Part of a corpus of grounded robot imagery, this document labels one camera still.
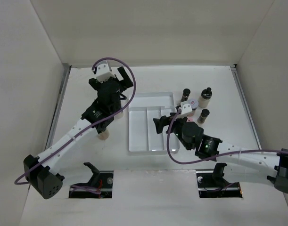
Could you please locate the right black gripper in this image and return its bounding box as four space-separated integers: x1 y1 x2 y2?
154 112 192 150

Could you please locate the white-lid red-label jar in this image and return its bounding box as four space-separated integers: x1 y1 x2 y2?
188 99 199 117

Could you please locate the black-cap dark spice bottle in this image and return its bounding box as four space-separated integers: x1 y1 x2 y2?
181 89 190 102

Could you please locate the black-top cream powder bottle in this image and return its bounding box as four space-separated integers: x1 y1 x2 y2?
198 87 213 108

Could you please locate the silver-lid bead jar blue label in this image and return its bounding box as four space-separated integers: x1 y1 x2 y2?
114 111 123 120

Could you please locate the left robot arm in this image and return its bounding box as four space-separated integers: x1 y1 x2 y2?
23 64 136 200

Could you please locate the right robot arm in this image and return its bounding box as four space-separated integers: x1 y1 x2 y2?
153 113 288 194

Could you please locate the white divided organizer tray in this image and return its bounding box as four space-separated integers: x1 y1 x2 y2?
128 92 176 155

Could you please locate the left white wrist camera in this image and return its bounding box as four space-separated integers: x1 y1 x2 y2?
92 60 115 83

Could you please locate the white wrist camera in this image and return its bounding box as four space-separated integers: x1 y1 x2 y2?
177 101 192 119
92 60 115 83

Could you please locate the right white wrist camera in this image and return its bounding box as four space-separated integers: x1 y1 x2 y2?
177 101 192 119

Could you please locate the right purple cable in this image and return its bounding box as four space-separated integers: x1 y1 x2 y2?
166 110 288 164

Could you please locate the purple cable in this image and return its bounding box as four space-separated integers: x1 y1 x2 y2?
166 110 288 164
15 57 137 186

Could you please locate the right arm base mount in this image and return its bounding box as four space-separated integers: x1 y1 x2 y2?
196 163 242 198

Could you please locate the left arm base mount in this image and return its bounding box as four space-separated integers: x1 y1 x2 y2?
68 162 114 199

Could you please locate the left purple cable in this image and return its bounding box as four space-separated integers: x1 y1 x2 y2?
15 57 137 186

